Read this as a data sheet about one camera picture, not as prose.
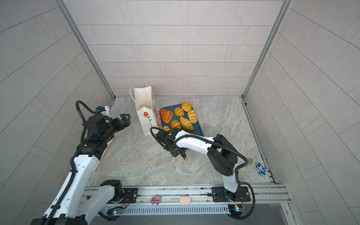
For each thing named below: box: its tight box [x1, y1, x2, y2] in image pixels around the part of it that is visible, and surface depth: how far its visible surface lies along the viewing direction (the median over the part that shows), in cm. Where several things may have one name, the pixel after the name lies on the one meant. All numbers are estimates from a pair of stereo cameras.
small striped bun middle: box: [171, 120, 182, 129], surface depth 97 cm
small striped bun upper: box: [173, 107, 185, 118], surface depth 104 cm
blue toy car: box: [255, 161, 267, 178], surface depth 80 cm
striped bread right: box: [187, 109, 198, 124], surface depth 101 cm
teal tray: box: [159, 103, 204, 137], surface depth 101 cm
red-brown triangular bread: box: [159, 108, 173, 124], surface depth 103 cm
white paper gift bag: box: [129, 84, 160, 136], surface depth 87 cm
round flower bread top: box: [181, 101, 193, 113], surface depth 107 cm
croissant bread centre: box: [179, 116, 195, 131], surface depth 98 cm
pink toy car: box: [150, 196, 161, 205], surface depth 69 cm
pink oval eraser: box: [179, 195, 191, 206], surface depth 70 cm
